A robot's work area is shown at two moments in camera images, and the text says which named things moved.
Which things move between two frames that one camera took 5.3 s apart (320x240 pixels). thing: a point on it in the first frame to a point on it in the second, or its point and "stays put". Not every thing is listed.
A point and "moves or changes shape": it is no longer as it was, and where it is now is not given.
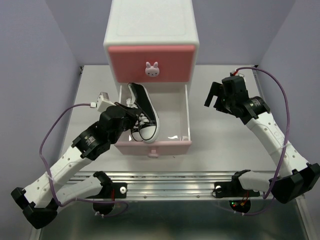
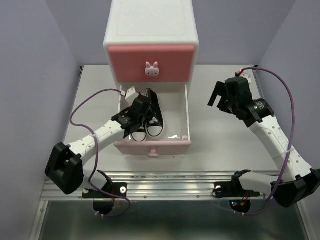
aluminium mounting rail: (184, 184) stays put
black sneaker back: (147, 122) moves or changes shape
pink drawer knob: (153, 154) stays put
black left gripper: (133, 114) to (148, 116)
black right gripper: (215, 90) stays put
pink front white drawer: (176, 63) stays put
